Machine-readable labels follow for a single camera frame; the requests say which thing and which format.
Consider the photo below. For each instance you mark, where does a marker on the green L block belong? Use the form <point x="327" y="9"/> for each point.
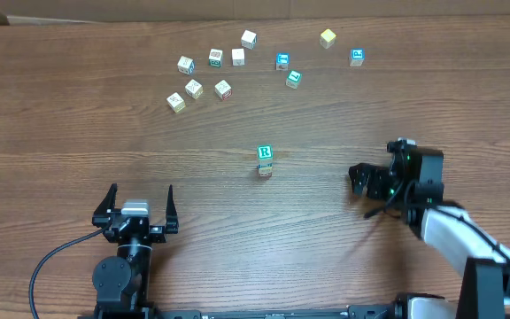
<point x="293" y="79"/>

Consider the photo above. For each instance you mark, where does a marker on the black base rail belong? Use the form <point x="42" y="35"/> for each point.
<point x="272" y="313"/>

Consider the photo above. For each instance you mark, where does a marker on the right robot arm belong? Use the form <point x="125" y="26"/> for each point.
<point x="482" y="261"/>

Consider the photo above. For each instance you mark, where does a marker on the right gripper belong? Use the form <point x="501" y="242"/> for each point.
<point x="382" y="184"/>

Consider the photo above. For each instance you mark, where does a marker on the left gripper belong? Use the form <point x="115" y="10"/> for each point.
<point x="135" y="225"/>

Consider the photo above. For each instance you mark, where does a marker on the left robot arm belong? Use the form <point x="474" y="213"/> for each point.
<point x="122" y="280"/>

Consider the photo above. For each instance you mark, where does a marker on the green R block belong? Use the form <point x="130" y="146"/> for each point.
<point x="265" y="154"/>

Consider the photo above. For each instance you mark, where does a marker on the wooden block car picture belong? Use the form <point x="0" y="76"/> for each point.
<point x="186" y="65"/>

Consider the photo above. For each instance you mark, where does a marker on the wooden block blue front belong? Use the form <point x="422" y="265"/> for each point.
<point x="265" y="166"/>

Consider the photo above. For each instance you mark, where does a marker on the wooden block top blue side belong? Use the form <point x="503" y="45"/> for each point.
<point x="249" y="39"/>

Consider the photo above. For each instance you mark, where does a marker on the wooden block red side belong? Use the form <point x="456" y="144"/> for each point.
<point x="223" y="90"/>

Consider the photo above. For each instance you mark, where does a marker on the block with green B side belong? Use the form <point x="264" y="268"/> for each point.
<point x="215" y="58"/>

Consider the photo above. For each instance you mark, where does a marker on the wooden block yellow S side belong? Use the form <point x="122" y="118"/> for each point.
<point x="176" y="102"/>

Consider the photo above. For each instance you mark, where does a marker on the plain wooden block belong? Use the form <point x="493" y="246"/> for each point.
<point x="238" y="57"/>

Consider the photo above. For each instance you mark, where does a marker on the cardboard backdrop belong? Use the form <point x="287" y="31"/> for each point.
<point x="39" y="11"/>

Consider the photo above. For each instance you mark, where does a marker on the blue P block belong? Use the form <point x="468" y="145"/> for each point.
<point x="357" y="57"/>

